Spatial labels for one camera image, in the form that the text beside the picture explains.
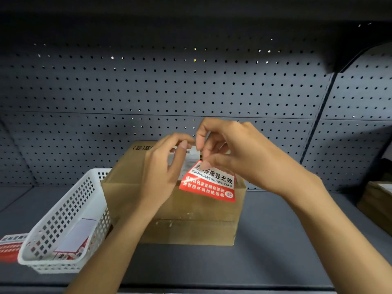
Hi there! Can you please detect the white backed sticker sheet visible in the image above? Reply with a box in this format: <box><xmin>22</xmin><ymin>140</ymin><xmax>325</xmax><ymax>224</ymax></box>
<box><xmin>53</xmin><ymin>218</ymin><xmax>97</xmax><ymax>261</ymax></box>

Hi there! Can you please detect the person's left hand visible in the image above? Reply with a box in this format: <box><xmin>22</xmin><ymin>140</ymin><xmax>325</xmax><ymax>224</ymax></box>
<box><xmin>139</xmin><ymin>133</ymin><xmax>196</xmax><ymax>212</ymax></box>

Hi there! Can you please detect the red and white seal sticker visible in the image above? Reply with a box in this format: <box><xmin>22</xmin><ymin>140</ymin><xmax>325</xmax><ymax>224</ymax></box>
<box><xmin>179</xmin><ymin>160</ymin><xmax>236</xmax><ymax>203</ymax></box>

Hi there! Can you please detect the dark shelf bracket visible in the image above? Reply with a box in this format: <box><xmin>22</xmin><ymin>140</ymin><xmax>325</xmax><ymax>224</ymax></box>
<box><xmin>322</xmin><ymin>33</ymin><xmax>392</xmax><ymax>74</ymax></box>

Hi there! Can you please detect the dark overhead shelf board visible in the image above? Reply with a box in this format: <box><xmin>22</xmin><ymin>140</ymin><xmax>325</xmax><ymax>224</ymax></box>
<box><xmin>0</xmin><ymin>0</ymin><xmax>392</xmax><ymax>20</ymax></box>

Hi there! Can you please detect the narrow grey pegboard panel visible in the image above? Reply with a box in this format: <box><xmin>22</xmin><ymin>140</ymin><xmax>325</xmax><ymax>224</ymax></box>
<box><xmin>302</xmin><ymin>43</ymin><xmax>392</xmax><ymax>192</ymax></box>

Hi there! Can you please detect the red sticker sheet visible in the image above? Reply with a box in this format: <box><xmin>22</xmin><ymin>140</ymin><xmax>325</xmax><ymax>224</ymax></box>
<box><xmin>0</xmin><ymin>233</ymin><xmax>30</xmax><ymax>263</ymax></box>

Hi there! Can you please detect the person's right hand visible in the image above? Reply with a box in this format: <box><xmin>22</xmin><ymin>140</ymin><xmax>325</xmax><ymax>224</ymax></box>
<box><xmin>195</xmin><ymin>117</ymin><xmax>316</xmax><ymax>198</ymax></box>

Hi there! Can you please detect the small brown cardboard box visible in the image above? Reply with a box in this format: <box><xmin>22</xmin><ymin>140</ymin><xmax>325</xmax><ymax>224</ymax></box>
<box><xmin>356</xmin><ymin>180</ymin><xmax>392</xmax><ymax>237</ymax></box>

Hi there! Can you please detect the person's right forearm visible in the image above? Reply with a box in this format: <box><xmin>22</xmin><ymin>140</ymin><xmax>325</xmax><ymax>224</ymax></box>
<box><xmin>281</xmin><ymin>173</ymin><xmax>392</xmax><ymax>294</ymax></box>

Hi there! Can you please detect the person's left forearm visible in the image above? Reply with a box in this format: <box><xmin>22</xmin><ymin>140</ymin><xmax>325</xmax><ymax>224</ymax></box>
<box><xmin>65</xmin><ymin>199</ymin><xmax>163</xmax><ymax>294</ymax></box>

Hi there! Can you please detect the white shipping label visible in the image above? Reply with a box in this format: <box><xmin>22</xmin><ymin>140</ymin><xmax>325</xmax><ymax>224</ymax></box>
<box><xmin>168</xmin><ymin>146</ymin><xmax>201</xmax><ymax>169</ymax></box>

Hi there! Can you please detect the wide grey pegboard panel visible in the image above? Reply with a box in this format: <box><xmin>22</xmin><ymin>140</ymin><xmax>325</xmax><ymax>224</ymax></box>
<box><xmin>0</xmin><ymin>15</ymin><xmax>335</xmax><ymax>188</ymax></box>

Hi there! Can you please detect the white plastic mesh basket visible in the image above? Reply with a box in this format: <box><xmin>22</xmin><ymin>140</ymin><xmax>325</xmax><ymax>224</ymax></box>
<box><xmin>17</xmin><ymin>168</ymin><xmax>113</xmax><ymax>275</ymax></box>

